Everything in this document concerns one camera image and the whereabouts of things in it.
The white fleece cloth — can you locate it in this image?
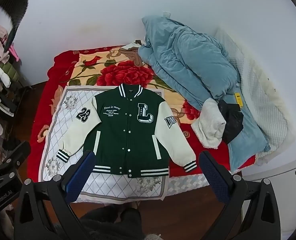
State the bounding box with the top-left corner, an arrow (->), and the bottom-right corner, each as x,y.
191,98 -> 226,149

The yellow tag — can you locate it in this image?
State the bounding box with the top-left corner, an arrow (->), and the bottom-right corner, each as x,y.
234,93 -> 243,108

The black garment on bed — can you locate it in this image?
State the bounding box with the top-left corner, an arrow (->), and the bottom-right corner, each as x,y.
218,100 -> 243,144

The white diamond pattern mat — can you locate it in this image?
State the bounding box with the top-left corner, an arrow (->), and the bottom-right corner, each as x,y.
38,86 -> 169,204

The black hanging strap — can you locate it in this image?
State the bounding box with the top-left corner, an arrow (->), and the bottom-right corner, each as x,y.
0,0 -> 30,54

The white textured headboard cushion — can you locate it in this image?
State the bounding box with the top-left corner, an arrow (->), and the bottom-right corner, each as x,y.
215,28 -> 296,166

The red floral blanket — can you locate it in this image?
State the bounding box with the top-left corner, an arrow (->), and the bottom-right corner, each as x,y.
27,47 -> 204,181

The green white varsity jacket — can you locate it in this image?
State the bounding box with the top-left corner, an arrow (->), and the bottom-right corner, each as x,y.
57,83 -> 197,178

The light blue quilt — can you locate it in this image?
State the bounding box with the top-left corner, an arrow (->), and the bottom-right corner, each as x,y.
138,16 -> 270,171

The clothes rack with garments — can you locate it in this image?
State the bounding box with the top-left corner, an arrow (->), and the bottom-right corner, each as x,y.
0,26 -> 23,135

